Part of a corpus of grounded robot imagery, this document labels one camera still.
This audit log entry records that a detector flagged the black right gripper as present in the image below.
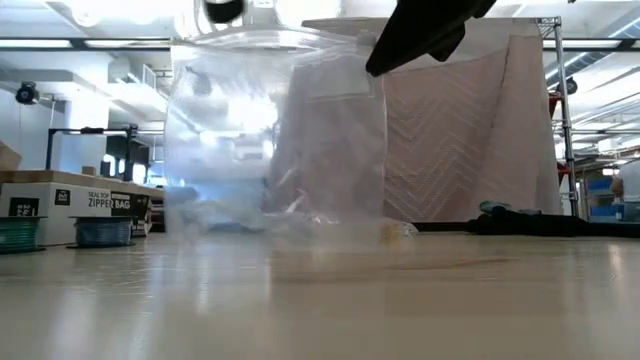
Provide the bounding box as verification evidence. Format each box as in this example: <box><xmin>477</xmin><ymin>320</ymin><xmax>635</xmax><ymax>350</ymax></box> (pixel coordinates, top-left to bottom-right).
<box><xmin>364</xmin><ymin>0</ymin><xmax>499</xmax><ymax>78</ymax></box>

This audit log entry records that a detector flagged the clear plastic bag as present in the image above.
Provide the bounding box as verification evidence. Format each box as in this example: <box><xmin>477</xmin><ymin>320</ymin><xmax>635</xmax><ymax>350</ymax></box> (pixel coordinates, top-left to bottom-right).
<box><xmin>163</xmin><ymin>27</ymin><xmax>390</xmax><ymax>239</ymax></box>

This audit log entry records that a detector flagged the black white zipper bag box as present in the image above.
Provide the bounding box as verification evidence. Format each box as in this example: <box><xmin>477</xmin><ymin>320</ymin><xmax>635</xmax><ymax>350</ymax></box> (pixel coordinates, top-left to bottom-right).
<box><xmin>0</xmin><ymin>181</ymin><xmax>153</xmax><ymax>238</ymax></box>

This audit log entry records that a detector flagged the grey-backed work glove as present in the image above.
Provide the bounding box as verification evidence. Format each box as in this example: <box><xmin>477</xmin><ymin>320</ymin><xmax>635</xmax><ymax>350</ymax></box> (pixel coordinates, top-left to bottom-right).
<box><xmin>479</xmin><ymin>199</ymin><xmax>544</xmax><ymax>217</ymax></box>

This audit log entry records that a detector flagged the black work glove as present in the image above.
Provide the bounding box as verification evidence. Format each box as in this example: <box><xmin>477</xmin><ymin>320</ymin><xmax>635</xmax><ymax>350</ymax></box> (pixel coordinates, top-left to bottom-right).
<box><xmin>467</xmin><ymin>212</ymin><xmax>591</xmax><ymax>237</ymax></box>

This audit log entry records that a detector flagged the grey storage shelf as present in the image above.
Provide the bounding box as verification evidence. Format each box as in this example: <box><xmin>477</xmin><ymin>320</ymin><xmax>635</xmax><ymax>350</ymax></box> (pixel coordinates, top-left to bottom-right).
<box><xmin>573</xmin><ymin>152</ymin><xmax>640</xmax><ymax>224</ymax></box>

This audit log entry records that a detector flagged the blue storage bin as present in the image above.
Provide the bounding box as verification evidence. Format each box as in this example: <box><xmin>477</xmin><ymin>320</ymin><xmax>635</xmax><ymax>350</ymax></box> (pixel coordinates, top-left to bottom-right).
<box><xmin>589</xmin><ymin>203</ymin><xmax>626</xmax><ymax>222</ymax></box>
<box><xmin>587</xmin><ymin>177</ymin><xmax>619</xmax><ymax>198</ymax></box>

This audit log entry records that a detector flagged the person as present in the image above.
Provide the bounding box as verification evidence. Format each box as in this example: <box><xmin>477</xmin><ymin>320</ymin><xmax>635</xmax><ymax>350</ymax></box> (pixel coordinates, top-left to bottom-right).
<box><xmin>610</xmin><ymin>158</ymin><xmax>640</xmax><ymax>224</ymax></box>

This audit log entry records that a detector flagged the black overhead rig bar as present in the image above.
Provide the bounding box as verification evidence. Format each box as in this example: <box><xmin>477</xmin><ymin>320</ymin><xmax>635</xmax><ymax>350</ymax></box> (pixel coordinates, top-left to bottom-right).
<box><xmin>0</xmin><ymin>37</ymin><xmax>640</xmax><ymax>51</ymax></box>

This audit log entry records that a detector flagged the brown cardboard box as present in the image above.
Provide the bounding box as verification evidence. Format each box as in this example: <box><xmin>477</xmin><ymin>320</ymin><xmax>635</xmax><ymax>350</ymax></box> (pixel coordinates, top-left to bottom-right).
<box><xmin>0</xmin><ymin>141</ymin><xmax>22</xmax><ymax>171</ymax></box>

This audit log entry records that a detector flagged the chrome wire rack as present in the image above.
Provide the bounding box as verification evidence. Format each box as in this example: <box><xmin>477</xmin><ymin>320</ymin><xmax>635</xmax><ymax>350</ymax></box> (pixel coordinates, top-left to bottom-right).
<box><xmin>536</xmin><ymin>16</ymin><xmax>581</xmax><ymax>219</ymax></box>

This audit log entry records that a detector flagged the black aluminium table frame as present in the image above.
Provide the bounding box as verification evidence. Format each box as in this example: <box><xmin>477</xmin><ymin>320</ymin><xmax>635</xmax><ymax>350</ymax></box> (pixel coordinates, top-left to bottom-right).
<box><xmin>149</xmin><ymin>221</ymin><xmax>640</xmax><ymax>237</ymax></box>

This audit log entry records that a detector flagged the black background rig frame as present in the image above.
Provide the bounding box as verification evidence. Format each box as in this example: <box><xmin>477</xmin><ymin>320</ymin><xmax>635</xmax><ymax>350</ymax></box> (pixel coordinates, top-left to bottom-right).
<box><xmin>45</xmin><ymin>125</ymin><xmax>167</xmax><ymax>171</ymax></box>

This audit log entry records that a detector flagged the blue wire spool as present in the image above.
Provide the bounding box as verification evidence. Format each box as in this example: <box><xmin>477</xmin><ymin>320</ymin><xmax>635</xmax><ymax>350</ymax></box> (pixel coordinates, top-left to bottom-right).
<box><xmin>67</xmin><ymin>215</ymin><xmax>137</xmax><ymax>250</ymax></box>

